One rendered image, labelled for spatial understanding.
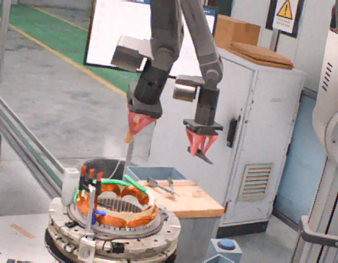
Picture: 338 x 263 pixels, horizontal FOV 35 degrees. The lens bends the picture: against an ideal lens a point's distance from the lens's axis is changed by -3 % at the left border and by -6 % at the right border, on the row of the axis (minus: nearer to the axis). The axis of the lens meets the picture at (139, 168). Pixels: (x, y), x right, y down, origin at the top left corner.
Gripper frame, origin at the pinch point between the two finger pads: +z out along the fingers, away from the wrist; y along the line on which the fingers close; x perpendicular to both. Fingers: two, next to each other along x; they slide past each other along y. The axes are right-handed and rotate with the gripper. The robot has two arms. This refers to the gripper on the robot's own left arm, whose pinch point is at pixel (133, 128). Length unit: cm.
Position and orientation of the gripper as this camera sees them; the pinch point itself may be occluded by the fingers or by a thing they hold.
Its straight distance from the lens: 128.7
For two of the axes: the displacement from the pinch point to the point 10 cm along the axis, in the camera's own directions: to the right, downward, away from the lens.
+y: 1.2, 6.8, -7.3
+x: 9.4, 1.5, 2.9
